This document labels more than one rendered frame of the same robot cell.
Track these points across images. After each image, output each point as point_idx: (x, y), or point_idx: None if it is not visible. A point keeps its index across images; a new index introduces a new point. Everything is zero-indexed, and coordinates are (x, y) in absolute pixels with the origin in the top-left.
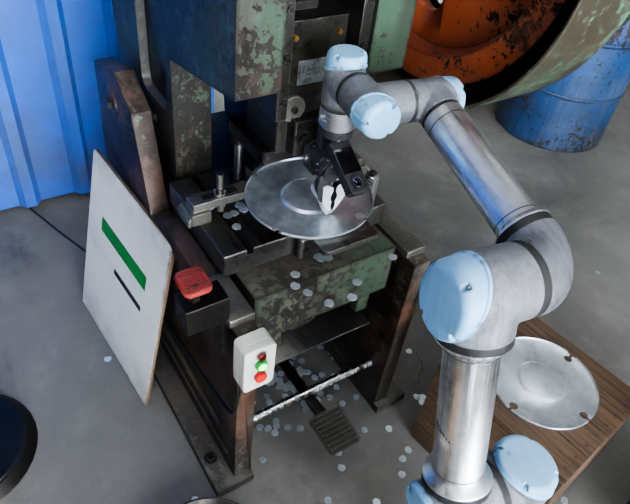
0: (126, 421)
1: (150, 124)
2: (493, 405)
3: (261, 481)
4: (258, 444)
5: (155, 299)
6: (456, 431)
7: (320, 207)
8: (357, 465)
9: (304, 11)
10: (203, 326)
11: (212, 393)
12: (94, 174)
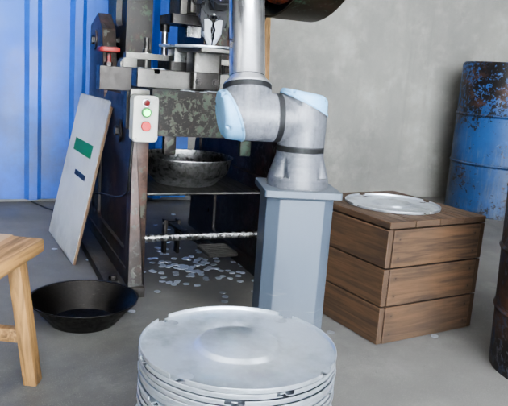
0: (54, 268)
1: (114, 37)
2: (260, 14)
3: (151, 298)
4: (156, 286)
5: (95, 155)
6: (235, 28)
7: (205, 39)
8: (239, 302)
9: None
10: (111, 84)
11: (123, 222)
12: (77, 111)
